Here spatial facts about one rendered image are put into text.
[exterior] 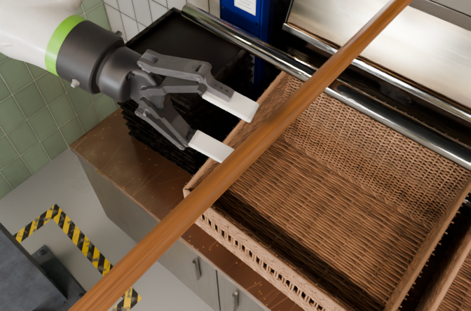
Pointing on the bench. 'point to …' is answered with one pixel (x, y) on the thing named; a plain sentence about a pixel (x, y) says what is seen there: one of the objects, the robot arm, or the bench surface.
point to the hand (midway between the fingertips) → (235, 134)
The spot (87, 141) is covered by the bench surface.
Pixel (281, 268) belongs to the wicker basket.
